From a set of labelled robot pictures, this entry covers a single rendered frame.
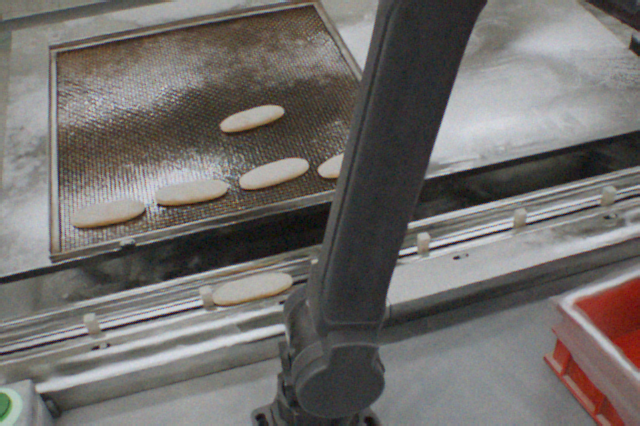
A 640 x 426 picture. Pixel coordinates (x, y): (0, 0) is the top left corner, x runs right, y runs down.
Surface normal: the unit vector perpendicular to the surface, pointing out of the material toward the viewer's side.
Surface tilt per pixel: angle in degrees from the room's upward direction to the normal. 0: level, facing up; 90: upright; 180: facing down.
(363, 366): 90
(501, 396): 0
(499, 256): 0
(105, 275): 0
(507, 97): 10
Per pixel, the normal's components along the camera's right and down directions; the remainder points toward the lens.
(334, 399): 0.16, 0.60
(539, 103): -0.02, -0.67
